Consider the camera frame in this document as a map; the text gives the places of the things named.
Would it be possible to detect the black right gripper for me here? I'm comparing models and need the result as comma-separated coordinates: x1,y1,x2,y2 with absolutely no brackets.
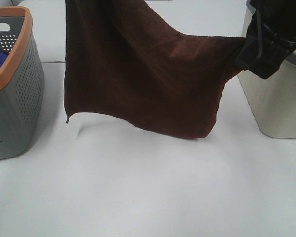
235,0,296,79

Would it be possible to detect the brown towel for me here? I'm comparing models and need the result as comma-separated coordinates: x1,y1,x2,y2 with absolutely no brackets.
64,0,245,139

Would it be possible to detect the beige basket grey rim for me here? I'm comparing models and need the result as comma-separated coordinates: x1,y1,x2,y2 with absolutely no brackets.
238,7,296,139

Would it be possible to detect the grey perforated basket orange rim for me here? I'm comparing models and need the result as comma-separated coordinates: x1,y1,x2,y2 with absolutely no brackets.
0,6,44,160

